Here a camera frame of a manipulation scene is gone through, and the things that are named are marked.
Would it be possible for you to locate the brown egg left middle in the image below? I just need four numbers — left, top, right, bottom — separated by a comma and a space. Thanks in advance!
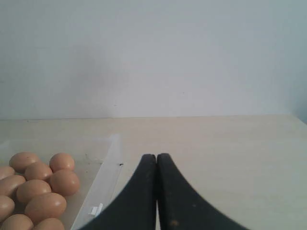
0, 195, 15, 222

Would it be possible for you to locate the brown egg lower middle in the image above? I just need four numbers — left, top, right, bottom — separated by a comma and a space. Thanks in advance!
0, 214, 34, 230

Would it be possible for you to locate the brown egg far left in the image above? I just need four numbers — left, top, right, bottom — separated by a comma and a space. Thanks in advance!
0, 166, 15, 180

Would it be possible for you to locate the clear plastic container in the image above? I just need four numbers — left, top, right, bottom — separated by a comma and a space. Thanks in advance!
0, 134, 123, 230

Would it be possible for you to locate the brown egg centre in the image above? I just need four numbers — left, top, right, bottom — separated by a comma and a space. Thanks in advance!
24, 193, 67, 224

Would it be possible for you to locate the brown egg placed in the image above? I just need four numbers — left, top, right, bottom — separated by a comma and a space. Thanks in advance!
50, 170, 80, 196
49, 152, 75, 172
24, 162, 53, 181
9, 151, 40, 173

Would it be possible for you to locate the brown egg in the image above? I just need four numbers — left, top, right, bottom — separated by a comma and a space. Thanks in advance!
32, 218, 65, 230
0, 214, 34, 230
0, 195, 15, 222
0, 175, 26, 197
24, 193, 67, 224
0, 166, 15, 180
16, 179, 51, 204

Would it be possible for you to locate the brown egg upper middle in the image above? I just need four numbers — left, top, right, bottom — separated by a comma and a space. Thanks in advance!
16, 179, 51, 204

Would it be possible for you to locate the brown egg front right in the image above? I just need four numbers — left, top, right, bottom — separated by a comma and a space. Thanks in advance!
32, 218, 65, 230

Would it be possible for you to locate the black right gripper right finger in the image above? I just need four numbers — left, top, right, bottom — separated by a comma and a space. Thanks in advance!
157, 153, 246, 230

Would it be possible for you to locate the brown egg upper left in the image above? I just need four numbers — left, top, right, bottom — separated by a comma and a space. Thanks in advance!
0, 175, 26, 197

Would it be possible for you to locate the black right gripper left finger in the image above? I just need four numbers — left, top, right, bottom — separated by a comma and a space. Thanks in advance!
82, 154, 156, 230

